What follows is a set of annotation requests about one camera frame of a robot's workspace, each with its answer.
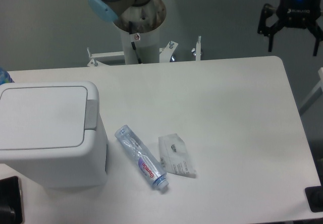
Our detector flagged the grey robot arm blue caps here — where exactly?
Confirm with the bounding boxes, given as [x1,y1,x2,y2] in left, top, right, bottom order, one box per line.
[88,0,322,56]

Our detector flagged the white plastic trash can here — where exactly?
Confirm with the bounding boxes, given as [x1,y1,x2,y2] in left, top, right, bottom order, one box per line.
[1,81,109,188]

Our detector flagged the clear plastic bag with label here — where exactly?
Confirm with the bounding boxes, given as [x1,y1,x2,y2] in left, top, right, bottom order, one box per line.
[158,133,197,178]

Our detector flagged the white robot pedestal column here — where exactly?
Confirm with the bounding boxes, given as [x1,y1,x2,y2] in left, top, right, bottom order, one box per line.
[119,29,159,65]

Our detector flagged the black clamp at right edge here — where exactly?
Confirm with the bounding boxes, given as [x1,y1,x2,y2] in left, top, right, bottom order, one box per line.
[305,186,322,213]

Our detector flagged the black clamp at edge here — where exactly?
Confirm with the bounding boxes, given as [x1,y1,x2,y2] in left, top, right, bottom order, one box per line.
[1,176,23,223]
[305,186,322,213]

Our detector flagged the white frame at right edge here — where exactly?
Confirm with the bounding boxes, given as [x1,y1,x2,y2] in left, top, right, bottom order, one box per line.
[298,68,322,116]

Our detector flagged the clear plastic water bottle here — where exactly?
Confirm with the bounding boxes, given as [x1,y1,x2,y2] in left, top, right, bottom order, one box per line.
[115,125,169,193]

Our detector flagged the black clamp at left edge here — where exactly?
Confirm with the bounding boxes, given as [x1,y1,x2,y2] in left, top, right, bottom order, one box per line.
[1,176,23,223]

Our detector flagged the blue green patterned object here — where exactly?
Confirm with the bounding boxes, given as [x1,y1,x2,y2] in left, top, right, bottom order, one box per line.
[0,68,14,85]

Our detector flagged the white metal base frame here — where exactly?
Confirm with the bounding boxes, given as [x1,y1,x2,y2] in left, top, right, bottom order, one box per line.
[86,35,204,68]

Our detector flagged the black cable on pedestal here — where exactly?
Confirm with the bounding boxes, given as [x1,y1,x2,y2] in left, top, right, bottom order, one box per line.
[128,21,142,65]

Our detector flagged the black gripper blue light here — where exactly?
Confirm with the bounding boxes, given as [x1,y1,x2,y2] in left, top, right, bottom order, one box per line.
[257,0,323,57]

